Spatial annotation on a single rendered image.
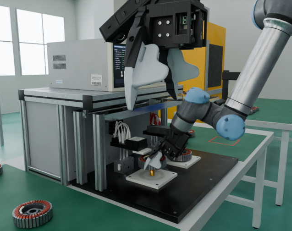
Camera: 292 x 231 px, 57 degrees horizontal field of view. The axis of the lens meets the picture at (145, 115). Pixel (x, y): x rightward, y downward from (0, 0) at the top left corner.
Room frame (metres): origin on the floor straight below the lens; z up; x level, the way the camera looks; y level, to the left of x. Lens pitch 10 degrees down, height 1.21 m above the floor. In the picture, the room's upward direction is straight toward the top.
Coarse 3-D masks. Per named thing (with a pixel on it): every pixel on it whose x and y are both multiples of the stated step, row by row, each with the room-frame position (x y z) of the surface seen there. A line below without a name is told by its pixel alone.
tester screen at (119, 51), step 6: (114, 48) 1.03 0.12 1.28; (120, 48) 1.06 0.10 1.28; (114, 54) 1.03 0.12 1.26; (120, 54) 1.06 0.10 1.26; (114, 60) 1.03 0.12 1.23; (120, 60) 1.06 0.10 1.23; (114, 66) 1.03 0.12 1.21; (120, 66) 1.06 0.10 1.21; (114, 72) 1.03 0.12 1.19; (114, 78) 1.03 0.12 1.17; (120, 78) 1.06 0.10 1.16; (120, 84) 1.06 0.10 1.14
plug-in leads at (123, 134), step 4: (120, 124) 1.07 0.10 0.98; (124, 124) 1.08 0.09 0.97; (116, 128) 1.10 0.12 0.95; (124, 128) 1.11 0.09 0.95; (128, 128) 1.10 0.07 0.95; (124, 132) 1.11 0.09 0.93; (128, 132) 1.09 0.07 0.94; (120, 136) 1.08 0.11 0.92; (124, 136) 1.10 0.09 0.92; (128, 136) 1.10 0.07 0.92; (112, 140) 1.09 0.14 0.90; (116, 140) 1.09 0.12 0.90; (120, 140) 1.08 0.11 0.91; (124, 140) 1.10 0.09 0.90
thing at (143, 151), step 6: (132, 138) 1.06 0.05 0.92; (138, 138) 1.06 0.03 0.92; (144, 138) 1.06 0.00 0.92; (114, 144) 1.08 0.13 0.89; (120, 144) 1.06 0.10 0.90; (126, 144) 1.04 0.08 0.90; (132, 144) 1.03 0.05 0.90; (138, 144) 1.01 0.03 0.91; (144, 144) 1.05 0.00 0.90; (120, 150) 1.07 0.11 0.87; (126, 150) 1.11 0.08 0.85; (132, 150) 1.02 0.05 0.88; (138, 150) 1.01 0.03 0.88; (144, 150) 1.02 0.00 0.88; (150, 150) 1.04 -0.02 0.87; (120, 156) 1.07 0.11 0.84; (126, 156) 1.11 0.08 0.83
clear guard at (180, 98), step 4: (164, 96) 1.32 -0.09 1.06; (168, 96) 1.32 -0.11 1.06; (180, 96) 1.32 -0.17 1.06; (184, 96) 1.32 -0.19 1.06; (212, 96) 1.32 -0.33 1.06; (216, 96) 1.32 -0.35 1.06; (172, 100) 1.19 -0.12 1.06; (176, 100) 1.18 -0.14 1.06; (180, 100) 1.17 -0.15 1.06; (212, 100) 1.24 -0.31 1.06; (216, 100) 1.27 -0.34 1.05
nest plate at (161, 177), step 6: (132, 174) 1.02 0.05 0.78; (138, 174) 1.02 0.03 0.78; (144, 174) 1.02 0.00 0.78; (156, 174) 1.02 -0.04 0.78; (162, 174) 1.02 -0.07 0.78; (168, 174) 1.02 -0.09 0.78; (174, 174) 1.02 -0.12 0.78; (132, 180) 0.97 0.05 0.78; (138, 180) 0.96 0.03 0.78; (144, 180) 0.96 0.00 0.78; (150, 180) 0.96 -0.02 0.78; (156, 180) 0.96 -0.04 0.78; (162, 180) 0.96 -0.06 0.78; (168, 180) 0.97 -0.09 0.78; (150, 186) 0.93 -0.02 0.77; (156, 186) 0.91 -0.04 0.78; (162, 186) 0.93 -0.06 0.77
